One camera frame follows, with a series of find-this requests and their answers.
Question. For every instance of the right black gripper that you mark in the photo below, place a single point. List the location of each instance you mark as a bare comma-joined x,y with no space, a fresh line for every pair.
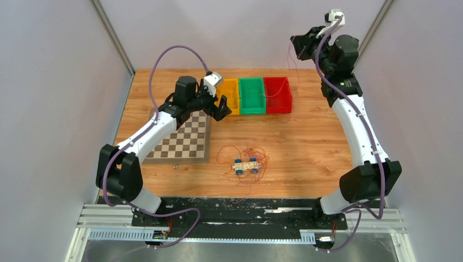
304,43

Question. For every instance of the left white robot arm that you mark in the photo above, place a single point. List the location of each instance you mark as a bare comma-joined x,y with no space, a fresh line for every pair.
119,167

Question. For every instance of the green plastic bin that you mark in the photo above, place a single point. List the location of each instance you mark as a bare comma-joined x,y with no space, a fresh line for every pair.
252,96

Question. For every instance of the wooden toy car blue wheels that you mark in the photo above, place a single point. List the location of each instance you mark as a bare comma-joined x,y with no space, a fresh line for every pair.
240,166

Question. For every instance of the slotted grey cable duct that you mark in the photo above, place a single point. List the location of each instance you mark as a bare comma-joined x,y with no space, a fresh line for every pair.
153,235

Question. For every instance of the red plastic bin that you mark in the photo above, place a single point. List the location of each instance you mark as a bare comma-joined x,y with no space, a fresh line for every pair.
278,95

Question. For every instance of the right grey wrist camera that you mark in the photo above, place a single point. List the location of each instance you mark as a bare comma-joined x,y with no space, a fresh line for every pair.
334,20

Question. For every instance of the wooden chessboard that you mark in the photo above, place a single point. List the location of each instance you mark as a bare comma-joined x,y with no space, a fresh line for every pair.
189,144

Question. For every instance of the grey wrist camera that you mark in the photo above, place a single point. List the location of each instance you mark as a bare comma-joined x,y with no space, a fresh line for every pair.
211,82
334,20

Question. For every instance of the yellow plastic bin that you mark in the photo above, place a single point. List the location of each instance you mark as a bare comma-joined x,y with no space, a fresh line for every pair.
230,88

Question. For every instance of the left aluminium frame post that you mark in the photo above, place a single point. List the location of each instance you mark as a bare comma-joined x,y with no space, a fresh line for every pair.
110,31

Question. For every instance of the right aluminium frame post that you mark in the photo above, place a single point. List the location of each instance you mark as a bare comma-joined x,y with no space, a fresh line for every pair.
375,26

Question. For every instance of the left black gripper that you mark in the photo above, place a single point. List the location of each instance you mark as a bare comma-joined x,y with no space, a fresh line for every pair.
218,113

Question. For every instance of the aluminium frame post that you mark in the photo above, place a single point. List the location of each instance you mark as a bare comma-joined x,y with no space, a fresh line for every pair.
110,31
375,26

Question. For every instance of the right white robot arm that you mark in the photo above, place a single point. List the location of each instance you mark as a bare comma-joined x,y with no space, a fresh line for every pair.
374,174

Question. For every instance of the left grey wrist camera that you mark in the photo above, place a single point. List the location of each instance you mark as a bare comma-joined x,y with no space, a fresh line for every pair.
211,82

